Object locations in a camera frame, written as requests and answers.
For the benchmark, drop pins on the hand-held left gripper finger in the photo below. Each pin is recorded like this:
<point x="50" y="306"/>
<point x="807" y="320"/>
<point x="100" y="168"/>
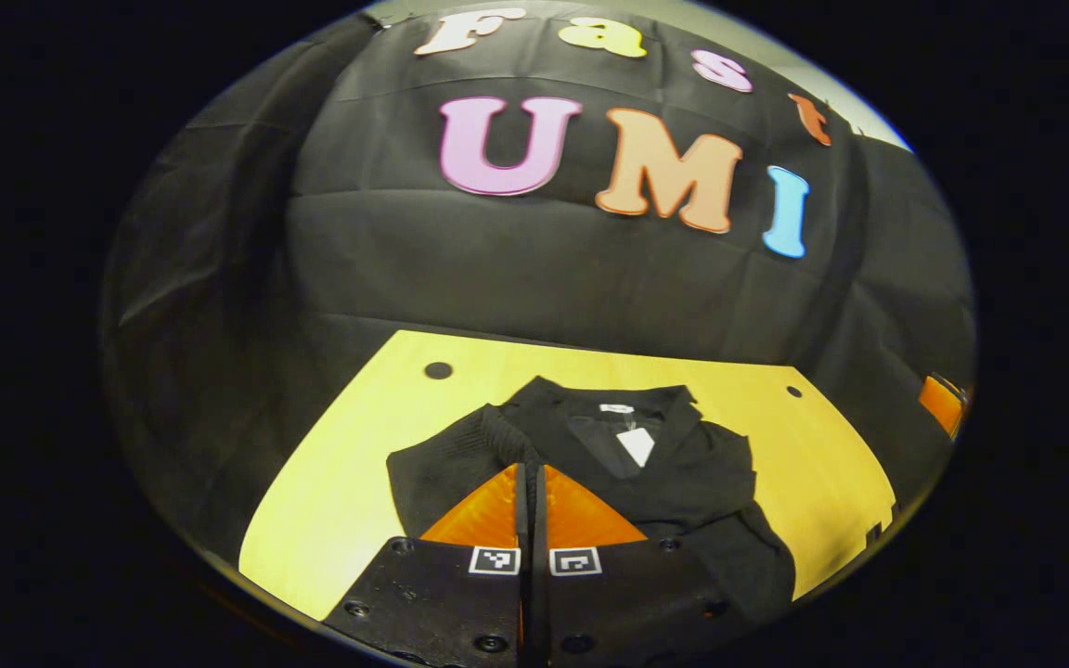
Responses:
<point x="541" y="520"/>
<point x="524" y="520"/>

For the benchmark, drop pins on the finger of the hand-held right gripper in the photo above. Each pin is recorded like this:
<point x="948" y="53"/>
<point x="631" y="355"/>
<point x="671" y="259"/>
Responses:
<point x="941" y="404"/>

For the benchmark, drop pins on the black button cardigan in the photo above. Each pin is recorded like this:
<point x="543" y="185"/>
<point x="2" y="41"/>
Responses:
<point x="683" y="482"/>

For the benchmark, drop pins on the black backdrop cloth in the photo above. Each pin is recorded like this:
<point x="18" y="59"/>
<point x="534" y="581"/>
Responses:
<point x="497" y="269"/>

